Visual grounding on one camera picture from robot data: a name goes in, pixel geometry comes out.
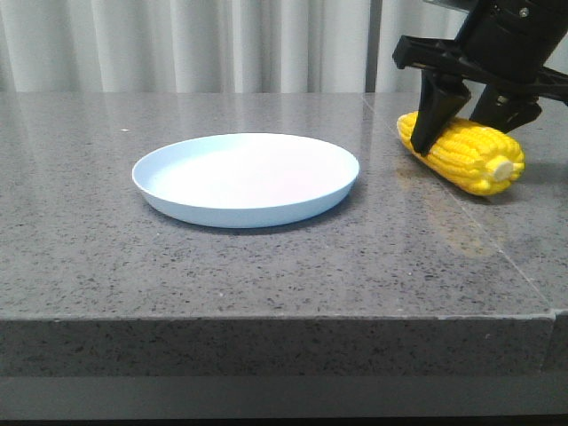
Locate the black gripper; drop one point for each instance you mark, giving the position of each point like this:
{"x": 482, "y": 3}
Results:
{"x": 504, "y": 44}

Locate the yellow corn cob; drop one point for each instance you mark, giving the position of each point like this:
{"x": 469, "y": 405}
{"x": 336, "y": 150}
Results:
{"x": 478, "y": 159}

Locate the light blue round plate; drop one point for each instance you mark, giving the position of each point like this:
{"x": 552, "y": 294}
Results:
{"x": 246, "y": 180}

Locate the white pleated curtain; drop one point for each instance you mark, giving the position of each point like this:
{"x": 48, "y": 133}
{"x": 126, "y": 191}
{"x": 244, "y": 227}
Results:
{"x": 214, "y": 46}

